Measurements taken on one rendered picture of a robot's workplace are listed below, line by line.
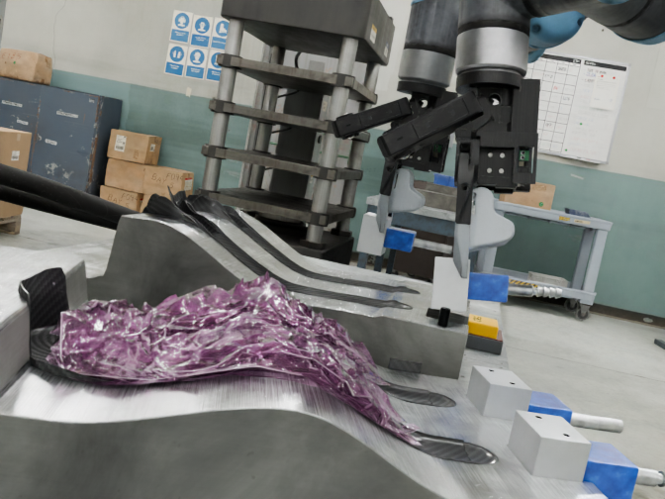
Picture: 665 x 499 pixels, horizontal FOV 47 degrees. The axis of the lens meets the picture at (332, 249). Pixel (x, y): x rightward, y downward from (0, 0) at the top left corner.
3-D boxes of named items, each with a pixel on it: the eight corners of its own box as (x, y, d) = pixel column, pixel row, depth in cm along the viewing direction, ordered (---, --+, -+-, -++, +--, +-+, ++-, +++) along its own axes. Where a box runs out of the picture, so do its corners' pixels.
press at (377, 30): (352, 281, 633) (401, 29, 607) (312, 314, 483) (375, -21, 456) (244, 257, 649) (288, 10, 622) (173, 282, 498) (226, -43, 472)
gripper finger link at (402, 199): (414, 236, 104) (427, 170, 105) (371, 227, 105) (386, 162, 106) (415, 240, 107) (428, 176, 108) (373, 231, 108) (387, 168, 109)
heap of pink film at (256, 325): (383, 374, 66) (401, 286, 65) (430, 461, 49) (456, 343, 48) (76, 328, 63) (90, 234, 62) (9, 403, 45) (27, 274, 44)
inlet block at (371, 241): (448, 266, 112) (455, 230, 112) (446, 270, 107) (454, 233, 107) (361, 248, 115) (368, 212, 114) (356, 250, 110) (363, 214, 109)
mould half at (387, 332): (456, 359, 101) (478, 259, 99) (448, 422, 75) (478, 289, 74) (107, 279, 109) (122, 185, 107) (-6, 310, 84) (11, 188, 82)
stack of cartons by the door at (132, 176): (190, 228, 763) (204, 145, 752) (177, 231, 731) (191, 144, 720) (111, 211, 778) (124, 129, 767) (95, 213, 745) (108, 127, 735)
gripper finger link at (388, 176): (389, 193, 104) (403, 132, 105) (378, 191, 105) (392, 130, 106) (391, 200, 109) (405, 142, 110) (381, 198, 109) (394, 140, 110)
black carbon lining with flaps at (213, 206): (418, 306, 95) (433, 232, 94) (406, 333, 79) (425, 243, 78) (157, 249, 101) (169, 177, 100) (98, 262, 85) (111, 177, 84)
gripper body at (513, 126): (535, 190, 76) (542, 70, 77) (447, 186, 78) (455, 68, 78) (528, 199, 84) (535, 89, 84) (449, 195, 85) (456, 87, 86)
